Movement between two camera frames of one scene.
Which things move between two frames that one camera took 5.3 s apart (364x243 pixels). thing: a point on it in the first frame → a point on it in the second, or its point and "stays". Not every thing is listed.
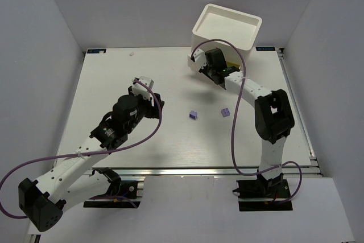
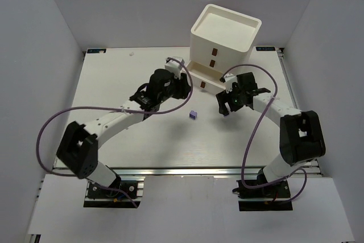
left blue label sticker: (96, 50) stays
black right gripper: (210, 71) → (227, 100)
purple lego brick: (193, 114) stays
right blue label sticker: (265, 49) stays
